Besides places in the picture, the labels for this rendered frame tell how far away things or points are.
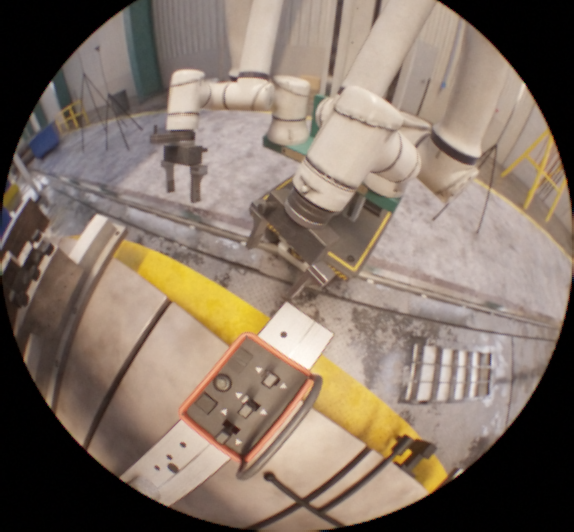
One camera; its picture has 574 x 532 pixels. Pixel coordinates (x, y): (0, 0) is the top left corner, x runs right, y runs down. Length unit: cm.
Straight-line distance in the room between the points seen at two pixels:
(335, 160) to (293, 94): 62
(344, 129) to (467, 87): 37
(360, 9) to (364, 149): 79
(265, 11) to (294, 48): 568
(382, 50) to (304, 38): 589
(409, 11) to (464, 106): 23
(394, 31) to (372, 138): 28
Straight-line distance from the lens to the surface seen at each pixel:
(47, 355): 144
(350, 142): 25
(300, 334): 46
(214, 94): 64
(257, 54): 61
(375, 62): 44
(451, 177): 60
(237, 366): 34
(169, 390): 95
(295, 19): 644
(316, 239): 30
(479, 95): 54
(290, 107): 86
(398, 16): 49
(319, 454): 93
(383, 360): 130
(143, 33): 913
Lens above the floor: 114
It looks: 55 degrees down
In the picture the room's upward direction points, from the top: 5 degrees clockwise
